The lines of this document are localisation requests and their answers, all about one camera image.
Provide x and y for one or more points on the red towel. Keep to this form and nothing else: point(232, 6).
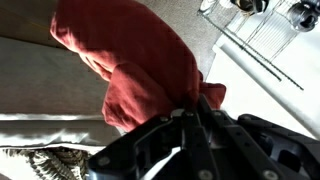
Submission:
point(133, 50)

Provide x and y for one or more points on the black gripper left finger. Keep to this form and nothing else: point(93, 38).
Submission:
point(150, 150)

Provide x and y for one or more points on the white shoes pair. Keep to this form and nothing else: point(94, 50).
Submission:
point(208, 4)

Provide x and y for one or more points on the white bed sheet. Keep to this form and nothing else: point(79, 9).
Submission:
point(50, 133)

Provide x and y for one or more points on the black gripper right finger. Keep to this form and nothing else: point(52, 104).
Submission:
point(246, 150)

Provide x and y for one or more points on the black chunky shoe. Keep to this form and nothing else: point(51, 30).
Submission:
point(250, 5)

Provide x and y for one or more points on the patterned blanket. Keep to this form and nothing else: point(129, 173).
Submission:
point(50, 163)

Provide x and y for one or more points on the beige bed footboard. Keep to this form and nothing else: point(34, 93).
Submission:
point(40, 83)

